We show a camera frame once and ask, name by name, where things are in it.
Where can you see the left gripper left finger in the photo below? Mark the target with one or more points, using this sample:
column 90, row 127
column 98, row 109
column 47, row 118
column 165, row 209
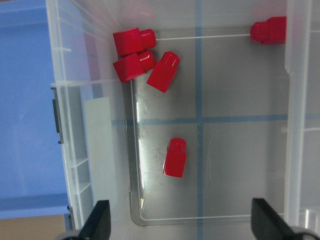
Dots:
column 98, row 224

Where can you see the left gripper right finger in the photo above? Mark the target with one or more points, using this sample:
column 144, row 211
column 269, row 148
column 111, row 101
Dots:
column 266, row 224

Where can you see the red block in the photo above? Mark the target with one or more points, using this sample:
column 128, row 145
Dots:
column 134, row 65
column 270, row 32
column 134, row 41
column 164, row 72
column 175, row 159

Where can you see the clear plastic box lid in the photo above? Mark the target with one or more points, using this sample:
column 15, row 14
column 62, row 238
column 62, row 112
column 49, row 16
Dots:
column 302, row 168

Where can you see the clear plastic storage box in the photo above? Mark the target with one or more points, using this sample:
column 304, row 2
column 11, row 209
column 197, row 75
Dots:
column 229, row 101

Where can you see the blue plastic tray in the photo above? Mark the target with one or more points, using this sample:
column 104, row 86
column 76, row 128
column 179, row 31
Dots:
column 32, row 178

